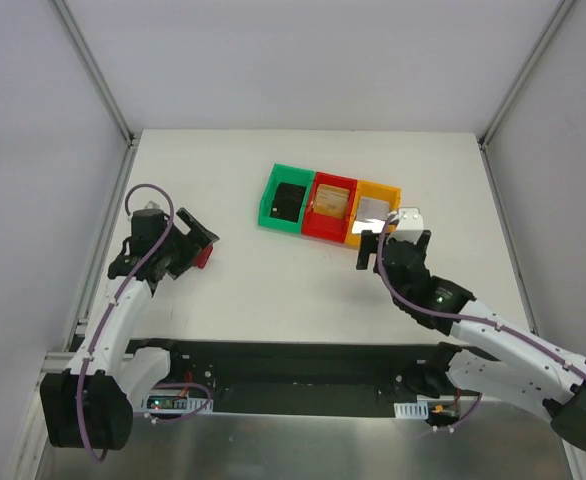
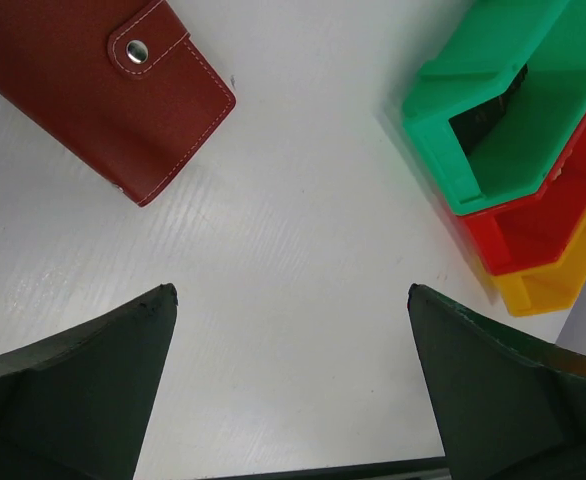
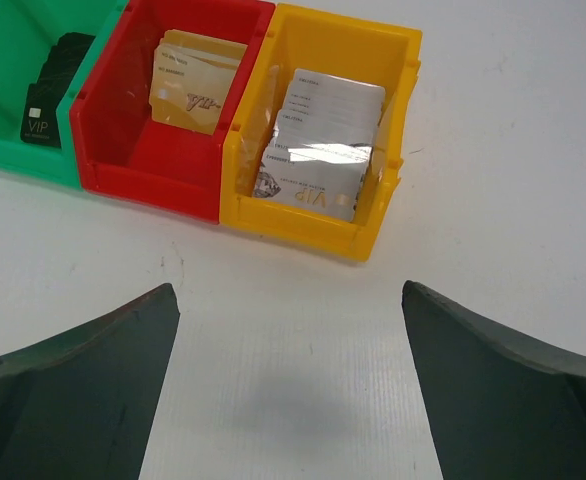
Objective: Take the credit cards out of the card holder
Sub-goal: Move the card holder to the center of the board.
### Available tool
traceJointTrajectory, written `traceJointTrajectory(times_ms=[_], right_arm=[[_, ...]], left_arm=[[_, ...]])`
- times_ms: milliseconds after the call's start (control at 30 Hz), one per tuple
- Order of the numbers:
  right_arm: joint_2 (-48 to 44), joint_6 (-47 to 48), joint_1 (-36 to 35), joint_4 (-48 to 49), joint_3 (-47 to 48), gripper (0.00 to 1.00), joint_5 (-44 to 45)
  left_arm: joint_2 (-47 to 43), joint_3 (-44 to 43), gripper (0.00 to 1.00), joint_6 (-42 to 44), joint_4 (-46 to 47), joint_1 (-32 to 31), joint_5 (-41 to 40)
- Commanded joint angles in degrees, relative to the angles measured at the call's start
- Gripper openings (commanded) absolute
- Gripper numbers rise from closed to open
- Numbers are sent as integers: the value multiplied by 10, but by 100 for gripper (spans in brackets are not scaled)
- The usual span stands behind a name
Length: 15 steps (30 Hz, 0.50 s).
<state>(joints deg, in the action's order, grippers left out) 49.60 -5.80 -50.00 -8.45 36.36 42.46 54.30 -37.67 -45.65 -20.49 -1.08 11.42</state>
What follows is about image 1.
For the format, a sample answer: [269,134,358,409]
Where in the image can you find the red leather card holder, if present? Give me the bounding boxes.
[194,244,213,269]

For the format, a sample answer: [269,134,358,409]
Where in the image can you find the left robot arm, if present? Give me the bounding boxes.
[40,208,219,451]

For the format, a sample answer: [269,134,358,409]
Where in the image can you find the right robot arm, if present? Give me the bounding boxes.
[356,230,586,452]

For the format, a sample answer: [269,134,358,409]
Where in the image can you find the silver VIP card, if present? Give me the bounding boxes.
[351,196,390,235]

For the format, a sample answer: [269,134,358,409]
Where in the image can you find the gold VIP card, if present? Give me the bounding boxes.
[312,184,350,219]

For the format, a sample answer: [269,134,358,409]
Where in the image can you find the black VIP card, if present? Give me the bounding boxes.
[269,182,306,223]

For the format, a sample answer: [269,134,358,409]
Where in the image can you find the yellow plastic bin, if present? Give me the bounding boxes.
[345,180,401,248]

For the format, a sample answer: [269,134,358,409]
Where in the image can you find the red plastic bin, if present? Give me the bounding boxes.
[301,172,357,244]

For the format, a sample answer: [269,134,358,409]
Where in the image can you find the green plastic bin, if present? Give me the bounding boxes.
[258,164,316,234]

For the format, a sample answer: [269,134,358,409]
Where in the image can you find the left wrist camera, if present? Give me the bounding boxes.
[144,201,161,210]

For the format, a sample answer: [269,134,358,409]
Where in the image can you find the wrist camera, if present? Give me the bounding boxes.
[144,201,161,210]
[388,207,424,244]

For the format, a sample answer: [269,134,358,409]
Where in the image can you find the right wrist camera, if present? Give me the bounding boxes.
[388,207,424,244]

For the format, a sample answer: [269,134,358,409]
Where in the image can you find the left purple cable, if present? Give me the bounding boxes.
[75,182,212,464]

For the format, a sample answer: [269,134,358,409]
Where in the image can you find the purple cable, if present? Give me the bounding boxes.
[75,182,212,464]
[376,214,586,434]

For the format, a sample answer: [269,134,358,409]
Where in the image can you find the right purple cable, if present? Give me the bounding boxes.
[376,214,586,434]

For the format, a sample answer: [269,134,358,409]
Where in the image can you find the right aluminium table rail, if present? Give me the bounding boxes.
[478,143,538,334]

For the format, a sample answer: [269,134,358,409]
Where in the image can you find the aluminium table rail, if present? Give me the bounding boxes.
[62,132,142,351]
[478,143,538,334]

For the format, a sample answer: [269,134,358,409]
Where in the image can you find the left aluminium table rail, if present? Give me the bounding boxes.
[62,132,142,351]

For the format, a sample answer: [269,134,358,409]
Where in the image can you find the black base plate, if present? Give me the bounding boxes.
[125,338,453,418]

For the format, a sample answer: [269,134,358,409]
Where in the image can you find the right white cable duct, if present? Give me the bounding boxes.
[393,400,430,421]

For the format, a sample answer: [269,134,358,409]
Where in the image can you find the white cable duct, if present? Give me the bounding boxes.
[134,394,214,415]
[393,400,430,421]

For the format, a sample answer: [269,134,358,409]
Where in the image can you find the left white cable duct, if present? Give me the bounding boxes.
[134,394,214,415]

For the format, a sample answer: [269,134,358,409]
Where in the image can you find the left aluminium frame post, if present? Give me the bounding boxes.
[49,0,135,145]

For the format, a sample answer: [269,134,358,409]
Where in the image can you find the aluminium frame post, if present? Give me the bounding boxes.
[478,0,578,150]
[49,0,135,145]

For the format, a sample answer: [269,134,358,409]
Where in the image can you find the right aluminium frame post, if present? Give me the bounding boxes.
[478,0,578,150]

